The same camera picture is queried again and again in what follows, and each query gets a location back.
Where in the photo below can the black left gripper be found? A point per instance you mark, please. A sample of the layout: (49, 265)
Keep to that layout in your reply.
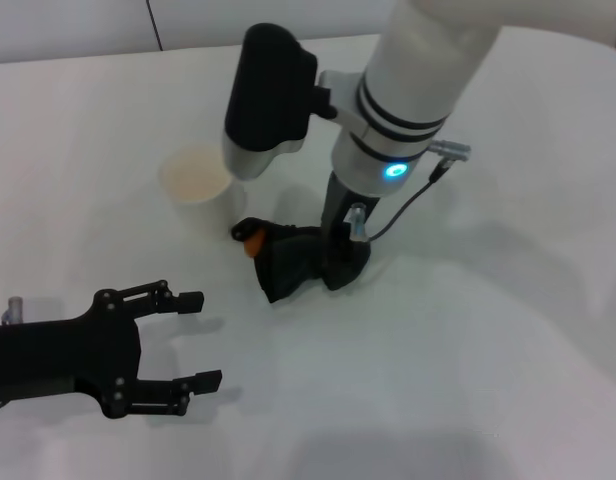
(63, 355)

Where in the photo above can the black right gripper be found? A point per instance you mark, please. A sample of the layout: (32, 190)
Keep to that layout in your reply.
(340, 212)

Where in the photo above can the dark blue rag with loop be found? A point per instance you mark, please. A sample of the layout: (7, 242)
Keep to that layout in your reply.
(288, 270)

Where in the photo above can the white paper cup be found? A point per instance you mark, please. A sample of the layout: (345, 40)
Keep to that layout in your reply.
(193, 180)

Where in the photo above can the small orange ball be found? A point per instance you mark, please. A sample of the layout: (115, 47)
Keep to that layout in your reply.
(253, 243)

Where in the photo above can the silver black right wrist camera box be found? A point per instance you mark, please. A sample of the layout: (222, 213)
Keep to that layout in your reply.
(268, 90)

